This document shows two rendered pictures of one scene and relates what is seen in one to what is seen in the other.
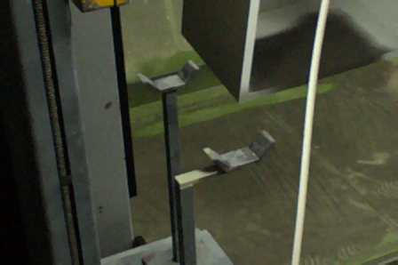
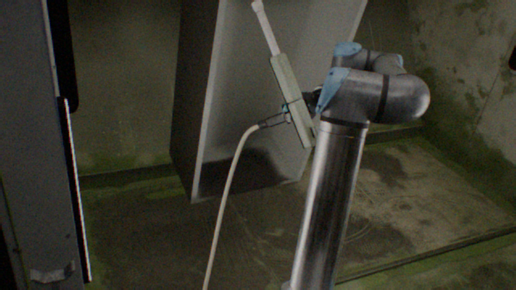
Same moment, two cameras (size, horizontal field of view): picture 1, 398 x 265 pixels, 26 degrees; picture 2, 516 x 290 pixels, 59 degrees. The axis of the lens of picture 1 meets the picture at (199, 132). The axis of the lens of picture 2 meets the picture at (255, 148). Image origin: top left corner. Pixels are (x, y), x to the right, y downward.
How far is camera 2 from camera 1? 0.51 m
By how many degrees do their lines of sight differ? 3
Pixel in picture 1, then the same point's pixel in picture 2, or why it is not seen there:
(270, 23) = (222, 152)
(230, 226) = (182, 267)
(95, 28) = (58, 194)
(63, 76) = not seen: outside the picture
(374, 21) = (282, 158)
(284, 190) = (219, 246)
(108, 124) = (68, 246)
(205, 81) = not seen: hidden behind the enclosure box
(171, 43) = not seen: hidden behind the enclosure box
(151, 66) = (162, 158)
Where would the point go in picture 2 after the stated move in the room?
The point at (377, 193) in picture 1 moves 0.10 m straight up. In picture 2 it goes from (271, 255) to (273, 242)
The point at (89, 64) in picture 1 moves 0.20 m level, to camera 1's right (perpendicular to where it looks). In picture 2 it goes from (54, 213) to (127, 219)
